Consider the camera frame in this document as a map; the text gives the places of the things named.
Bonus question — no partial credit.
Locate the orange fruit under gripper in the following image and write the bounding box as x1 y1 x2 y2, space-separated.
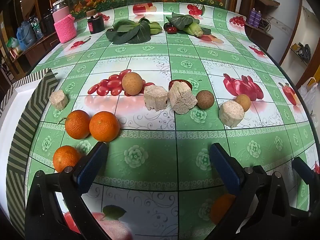
210 193 235 225

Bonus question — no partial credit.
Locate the orange fruit lower left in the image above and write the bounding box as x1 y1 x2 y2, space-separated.
53 145 82 172

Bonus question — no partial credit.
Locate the orange fruit middle left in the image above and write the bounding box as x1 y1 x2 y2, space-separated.
65 110 90 140

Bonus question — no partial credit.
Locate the orange fruit centre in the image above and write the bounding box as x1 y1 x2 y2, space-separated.
89 111 120 142

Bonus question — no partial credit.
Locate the sugarcane piece right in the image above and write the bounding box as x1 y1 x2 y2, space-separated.
219 100 245 128

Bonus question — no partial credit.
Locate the striped white cardboard box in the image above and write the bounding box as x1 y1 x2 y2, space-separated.
1 68 59 236

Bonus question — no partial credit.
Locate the small sugarcane piece left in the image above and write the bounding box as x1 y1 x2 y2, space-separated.
49 90 68 110

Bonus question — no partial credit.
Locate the small tan round fruit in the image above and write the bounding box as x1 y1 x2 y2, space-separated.
234 94 251 112

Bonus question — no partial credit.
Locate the white plastic bag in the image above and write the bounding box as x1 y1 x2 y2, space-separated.
298 77 318 115

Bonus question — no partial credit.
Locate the brown round fruit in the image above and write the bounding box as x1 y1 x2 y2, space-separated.
196 90 215 109

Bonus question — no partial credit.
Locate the wooden side cabinet left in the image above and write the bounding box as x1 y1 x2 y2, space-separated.
9 32 60 81

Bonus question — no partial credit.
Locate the large tan round fruit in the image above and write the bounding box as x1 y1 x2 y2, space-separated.
122 72 143 95

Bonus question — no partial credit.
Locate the sugarcane piece centre left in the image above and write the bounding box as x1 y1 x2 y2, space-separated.
144 85 168 111

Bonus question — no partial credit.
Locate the red jujube fruit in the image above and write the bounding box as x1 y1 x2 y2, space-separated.
168 78 193 91

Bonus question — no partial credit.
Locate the wooden shelf right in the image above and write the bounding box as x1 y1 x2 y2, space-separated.
245 22 273 51

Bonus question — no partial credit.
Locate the pink knitted sleeve jar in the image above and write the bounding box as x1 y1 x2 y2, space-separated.
52 0 76 43

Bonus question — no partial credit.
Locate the purple bottle left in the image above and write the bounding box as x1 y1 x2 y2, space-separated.
248 8 256 26

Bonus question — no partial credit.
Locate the purple bottle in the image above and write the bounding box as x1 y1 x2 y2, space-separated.
253 10 262 28
248 8 256 26

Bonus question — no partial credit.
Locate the purple bottle right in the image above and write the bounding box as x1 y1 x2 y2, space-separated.
253 10 262 28

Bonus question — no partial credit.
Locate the leafy green vegetable left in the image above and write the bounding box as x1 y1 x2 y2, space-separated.
105 20 151 45

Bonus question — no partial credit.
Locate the leafy green vegetable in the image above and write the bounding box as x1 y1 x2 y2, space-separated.
105 20 151 45
166 12 200 30

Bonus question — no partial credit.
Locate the corn cob with husk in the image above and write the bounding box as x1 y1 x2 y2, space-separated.
183 22 204 37

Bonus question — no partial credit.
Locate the dark red tomato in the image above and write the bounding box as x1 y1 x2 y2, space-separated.
165 26 177 34

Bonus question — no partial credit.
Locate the leafy green vegetable right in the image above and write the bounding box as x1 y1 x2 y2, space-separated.
166 12 200 30

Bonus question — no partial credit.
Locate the green pepper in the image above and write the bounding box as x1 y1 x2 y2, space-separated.
149 22 162 35

